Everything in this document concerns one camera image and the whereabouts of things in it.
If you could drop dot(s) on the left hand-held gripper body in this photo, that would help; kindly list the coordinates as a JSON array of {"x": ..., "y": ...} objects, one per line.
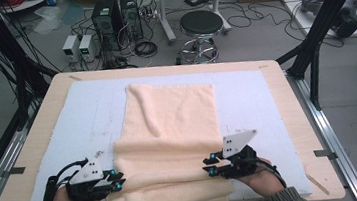
[{"x": 87, "y": 173}]

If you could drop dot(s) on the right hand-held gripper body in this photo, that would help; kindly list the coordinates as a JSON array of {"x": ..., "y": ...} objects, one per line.
[{"x": 234, "y": 143}]

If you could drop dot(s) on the cream towel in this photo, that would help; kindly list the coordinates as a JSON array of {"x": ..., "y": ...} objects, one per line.
[{"x": 168, "y": 121}]

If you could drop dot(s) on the person's right hand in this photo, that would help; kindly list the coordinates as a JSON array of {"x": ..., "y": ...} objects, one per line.
[{"x": 265, "y": 182}]

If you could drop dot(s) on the pale blue grid mat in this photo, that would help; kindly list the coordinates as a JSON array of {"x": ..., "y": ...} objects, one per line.
[{"x": 93, "y": 102}]

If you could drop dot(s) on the thin wooden stick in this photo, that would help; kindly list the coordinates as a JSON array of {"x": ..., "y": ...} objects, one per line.
[{"x": 317, "y": 184}]

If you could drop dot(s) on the black round stool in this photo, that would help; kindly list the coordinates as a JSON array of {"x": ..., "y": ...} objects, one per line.
[{"x": 201, "y": 22}]

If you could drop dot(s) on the white power supply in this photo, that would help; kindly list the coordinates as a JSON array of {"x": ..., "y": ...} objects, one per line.
[
  {"x": 87, "y": 48},
  {"x": 70, "y": 48}
]

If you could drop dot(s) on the white board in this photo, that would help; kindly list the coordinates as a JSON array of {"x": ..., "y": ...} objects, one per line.
[{"x": 298, "y": 17}]

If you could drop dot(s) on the white stand leg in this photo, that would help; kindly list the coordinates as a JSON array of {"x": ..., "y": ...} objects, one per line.
[
  {"x": 218, "y": 2},
  {"x": 165, "y": 18}
]

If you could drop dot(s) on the large black computer tower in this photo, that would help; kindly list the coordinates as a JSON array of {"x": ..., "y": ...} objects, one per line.
[{"x": 106, "y": 21}]

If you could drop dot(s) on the clear plastic bag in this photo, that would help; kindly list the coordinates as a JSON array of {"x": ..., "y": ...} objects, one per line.
[{"x": 47, "y": 20}]

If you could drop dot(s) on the narrow black computer tower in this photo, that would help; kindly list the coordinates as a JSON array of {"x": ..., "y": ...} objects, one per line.
[{"x": 131, "y": 16}]

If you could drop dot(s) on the grey machine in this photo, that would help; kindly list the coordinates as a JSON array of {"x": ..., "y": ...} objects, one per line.
[{"x": 350, "y": 12}]

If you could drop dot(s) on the round white table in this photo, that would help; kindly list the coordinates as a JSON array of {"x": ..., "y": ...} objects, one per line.
[{"x": 32, "y": 2}]

